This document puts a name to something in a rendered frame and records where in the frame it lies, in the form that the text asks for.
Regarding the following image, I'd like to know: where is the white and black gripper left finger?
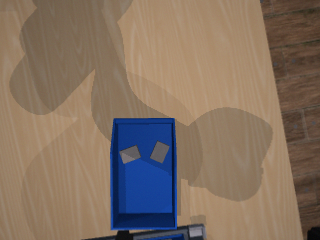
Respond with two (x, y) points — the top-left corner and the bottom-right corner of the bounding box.
(115, 230), (134, 240)

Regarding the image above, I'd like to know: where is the blue bin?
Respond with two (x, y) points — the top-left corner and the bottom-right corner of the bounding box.
(141, 235), (185, 240)
(110, 118), (177, 230)

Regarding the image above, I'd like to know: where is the grey shelf rack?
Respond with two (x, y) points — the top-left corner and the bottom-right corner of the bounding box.
(84, 223), (207, 240)

